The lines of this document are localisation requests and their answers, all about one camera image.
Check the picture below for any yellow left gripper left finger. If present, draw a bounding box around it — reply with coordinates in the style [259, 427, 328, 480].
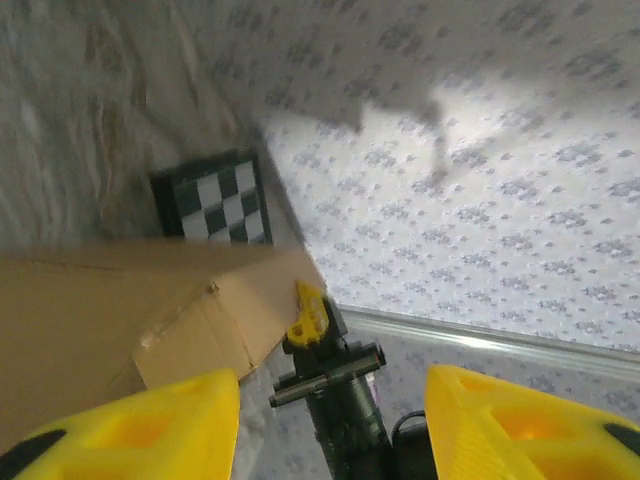
[0, 368, 242, 480]

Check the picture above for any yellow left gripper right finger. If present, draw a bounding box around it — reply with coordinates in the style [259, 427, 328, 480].
[423, 363, 640, 480]

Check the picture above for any brown cardboard paper box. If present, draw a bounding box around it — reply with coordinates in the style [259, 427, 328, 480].
[0, 236, 329, 454]

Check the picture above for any black and white checkerboard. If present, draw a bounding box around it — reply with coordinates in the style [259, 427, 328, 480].
[148, 148, 275, 247]

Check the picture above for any aluminium side rail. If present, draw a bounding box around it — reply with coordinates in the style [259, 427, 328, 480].
[333, 305, 640, 382]

